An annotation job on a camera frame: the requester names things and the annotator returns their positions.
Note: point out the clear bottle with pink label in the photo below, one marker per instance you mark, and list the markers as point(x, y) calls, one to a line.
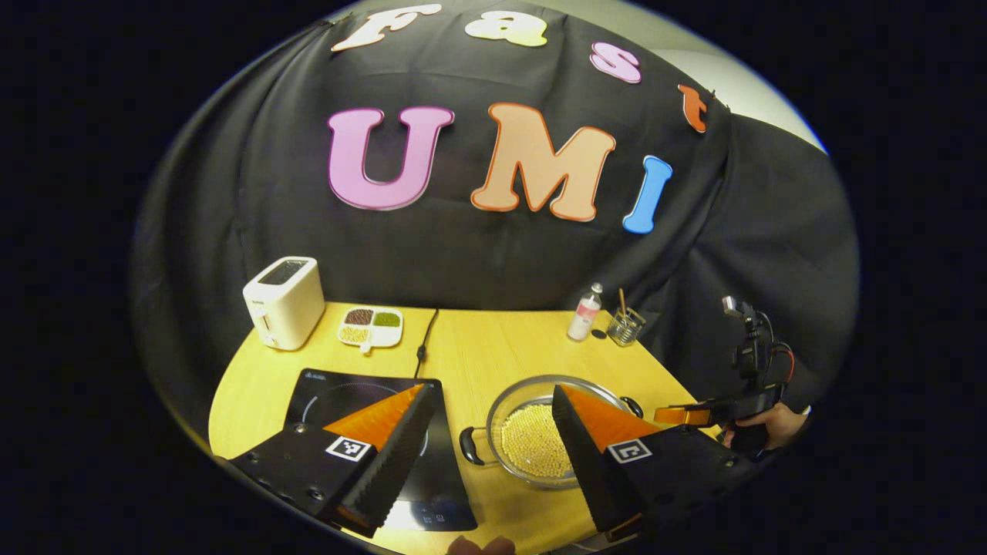
point(584, 316)

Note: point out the black backdrop cloth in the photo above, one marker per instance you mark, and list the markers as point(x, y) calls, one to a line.
point(478, 254)

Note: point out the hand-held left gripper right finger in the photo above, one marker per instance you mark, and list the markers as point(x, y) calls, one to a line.
point(590, 470)

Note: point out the steel pot with beans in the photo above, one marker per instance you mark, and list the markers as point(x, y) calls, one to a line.
point(532, 443)

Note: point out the glass jar with sticks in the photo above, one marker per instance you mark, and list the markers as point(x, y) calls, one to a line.
point(624, 327)

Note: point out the white toaster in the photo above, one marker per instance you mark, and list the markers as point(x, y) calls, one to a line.
point(285, 304)

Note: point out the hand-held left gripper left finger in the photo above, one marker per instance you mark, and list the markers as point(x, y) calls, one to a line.
point(393, 455)

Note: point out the black induction cooktop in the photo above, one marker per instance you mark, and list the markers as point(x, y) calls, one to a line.
point(447, 493)

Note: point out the white divided dish of beans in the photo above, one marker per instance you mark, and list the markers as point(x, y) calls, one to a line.
point(370, 327)

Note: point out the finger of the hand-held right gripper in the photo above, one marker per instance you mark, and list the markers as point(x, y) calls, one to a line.
point(686, 415)

